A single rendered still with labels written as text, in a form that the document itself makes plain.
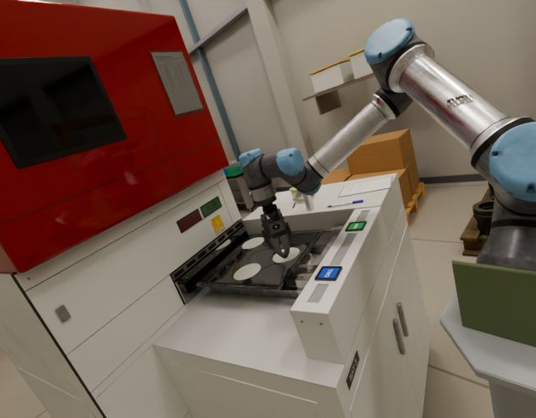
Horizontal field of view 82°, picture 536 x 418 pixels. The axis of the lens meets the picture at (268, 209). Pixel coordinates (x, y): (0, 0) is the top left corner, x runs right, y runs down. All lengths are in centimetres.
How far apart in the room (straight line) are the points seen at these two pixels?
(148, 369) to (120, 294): 26
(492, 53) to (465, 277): 314
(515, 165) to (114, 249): 97
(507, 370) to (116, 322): 94
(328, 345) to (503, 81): 330
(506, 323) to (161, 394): 98
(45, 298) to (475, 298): 98
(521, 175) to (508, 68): 312
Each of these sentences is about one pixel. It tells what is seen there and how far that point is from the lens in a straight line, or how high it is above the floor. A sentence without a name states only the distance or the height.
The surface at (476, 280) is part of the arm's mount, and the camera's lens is 74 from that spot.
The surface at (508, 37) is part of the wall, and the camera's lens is 371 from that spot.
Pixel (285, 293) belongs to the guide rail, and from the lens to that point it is 102.
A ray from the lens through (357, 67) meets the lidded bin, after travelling 360.
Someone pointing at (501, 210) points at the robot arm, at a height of 105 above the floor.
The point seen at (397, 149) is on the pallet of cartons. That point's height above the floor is 66.
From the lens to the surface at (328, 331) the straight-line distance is 72.
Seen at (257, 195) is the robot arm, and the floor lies 116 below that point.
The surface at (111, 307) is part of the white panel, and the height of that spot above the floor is 101.
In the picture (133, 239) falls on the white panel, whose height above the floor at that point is 115.
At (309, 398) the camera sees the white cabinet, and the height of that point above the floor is 77.
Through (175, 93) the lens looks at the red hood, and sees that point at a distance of 123.
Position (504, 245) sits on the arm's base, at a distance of 74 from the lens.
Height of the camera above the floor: 138
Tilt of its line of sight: 16 degrees down
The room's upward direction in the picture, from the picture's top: 19 degrees counter-clockwise
